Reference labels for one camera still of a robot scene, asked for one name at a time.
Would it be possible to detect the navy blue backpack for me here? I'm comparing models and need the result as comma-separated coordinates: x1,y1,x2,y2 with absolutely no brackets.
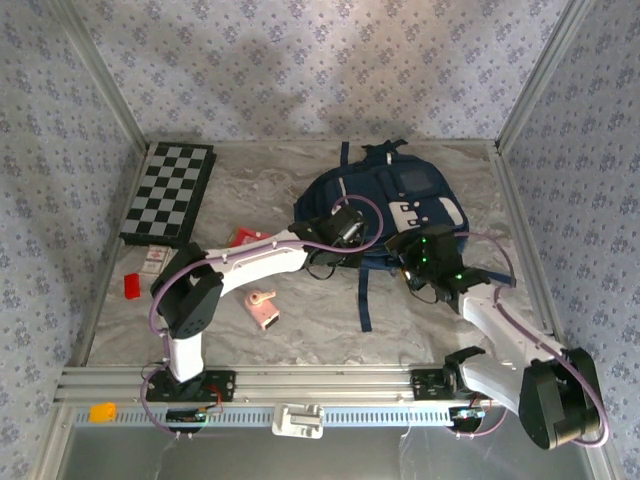
291,140,471,334

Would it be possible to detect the red pencil pouch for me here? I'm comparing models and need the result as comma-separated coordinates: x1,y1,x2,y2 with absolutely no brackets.
228,227,274,247

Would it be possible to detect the pink pencil sharpener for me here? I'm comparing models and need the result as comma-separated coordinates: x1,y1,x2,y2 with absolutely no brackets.
243,288,281,332

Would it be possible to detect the small circuit board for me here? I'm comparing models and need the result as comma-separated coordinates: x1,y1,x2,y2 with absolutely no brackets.
166,407,225,427
448,405,487,422

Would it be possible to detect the black grey chessboard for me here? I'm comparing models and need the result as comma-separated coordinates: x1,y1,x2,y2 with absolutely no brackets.
118,142,219,247

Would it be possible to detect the grey metal panel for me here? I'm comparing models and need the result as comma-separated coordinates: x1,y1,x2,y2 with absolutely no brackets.
47,422,616,480

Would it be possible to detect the yellow plastic block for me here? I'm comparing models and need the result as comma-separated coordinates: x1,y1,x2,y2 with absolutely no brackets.
89,402,117,424

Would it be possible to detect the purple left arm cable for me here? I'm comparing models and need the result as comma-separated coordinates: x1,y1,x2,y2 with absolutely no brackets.
138,194,385,441

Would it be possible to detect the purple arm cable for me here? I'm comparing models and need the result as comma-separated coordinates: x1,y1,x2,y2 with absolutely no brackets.
138,194,385,441
449,231,612,447

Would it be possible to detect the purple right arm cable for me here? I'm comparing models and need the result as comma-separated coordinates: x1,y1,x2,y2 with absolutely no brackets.
449,231,612,447

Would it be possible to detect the aluminium side rail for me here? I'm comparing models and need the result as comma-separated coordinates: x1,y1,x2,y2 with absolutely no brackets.
492,147,589,371
67,142,154,369

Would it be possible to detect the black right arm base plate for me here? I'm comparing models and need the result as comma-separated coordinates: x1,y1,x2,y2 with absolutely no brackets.
410,368,504,401

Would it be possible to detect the aluminium cross rail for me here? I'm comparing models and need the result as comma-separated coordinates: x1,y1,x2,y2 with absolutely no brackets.
54,364,599,405

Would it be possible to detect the grey slotted cable duct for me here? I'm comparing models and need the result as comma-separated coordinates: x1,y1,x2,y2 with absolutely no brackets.
74,405,506,427

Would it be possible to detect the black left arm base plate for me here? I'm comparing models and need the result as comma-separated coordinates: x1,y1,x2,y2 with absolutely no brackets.
145,369,237,404

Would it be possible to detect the white plastic bracket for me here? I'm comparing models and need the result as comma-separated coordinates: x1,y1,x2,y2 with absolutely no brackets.
271,402,325,440

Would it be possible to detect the aluminium frame post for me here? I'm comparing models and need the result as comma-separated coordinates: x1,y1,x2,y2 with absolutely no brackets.
47,0,154,159
493,0,599,157

